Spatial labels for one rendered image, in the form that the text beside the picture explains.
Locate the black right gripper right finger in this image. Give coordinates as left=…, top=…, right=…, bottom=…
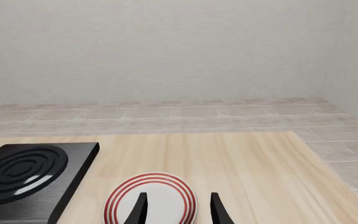
left=210, top=192, right=236, bottom=224

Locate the white plate with red rings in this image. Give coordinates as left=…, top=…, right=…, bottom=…
left=102, top=172, right=199, bottom=224

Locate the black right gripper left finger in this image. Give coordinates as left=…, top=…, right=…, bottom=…
left=122, top=192, right=149, bottom=224

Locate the flat black stove plate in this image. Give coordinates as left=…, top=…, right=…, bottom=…
left=0, top=142, right=100, bottom=224

